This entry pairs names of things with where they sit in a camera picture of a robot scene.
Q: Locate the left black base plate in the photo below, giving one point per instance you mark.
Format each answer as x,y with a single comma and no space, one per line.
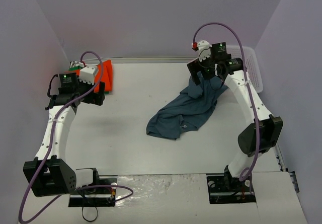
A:
96,197

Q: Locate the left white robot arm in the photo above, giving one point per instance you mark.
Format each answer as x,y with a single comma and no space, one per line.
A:
48,173

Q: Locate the orange folded t shirt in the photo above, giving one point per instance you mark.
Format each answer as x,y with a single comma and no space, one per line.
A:
107,76

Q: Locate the blue t shirt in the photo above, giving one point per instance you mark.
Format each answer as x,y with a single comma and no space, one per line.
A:
189,111

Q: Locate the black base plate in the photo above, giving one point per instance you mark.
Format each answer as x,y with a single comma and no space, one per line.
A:
96,197
219,193

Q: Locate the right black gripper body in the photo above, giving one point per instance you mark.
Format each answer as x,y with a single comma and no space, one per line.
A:
195,68

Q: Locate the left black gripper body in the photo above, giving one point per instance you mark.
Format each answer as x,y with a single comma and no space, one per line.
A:
95,97

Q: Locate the green folded t shirt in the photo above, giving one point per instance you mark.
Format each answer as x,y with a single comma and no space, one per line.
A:
72,65

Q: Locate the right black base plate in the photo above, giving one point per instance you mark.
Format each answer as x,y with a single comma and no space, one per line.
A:
219,193

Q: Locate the white plastic basket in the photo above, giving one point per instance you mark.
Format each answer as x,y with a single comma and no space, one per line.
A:
251,64

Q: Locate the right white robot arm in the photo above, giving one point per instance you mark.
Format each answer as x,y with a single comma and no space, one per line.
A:
263,128

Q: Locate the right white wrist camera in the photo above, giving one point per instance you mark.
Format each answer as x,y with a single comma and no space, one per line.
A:
203,48

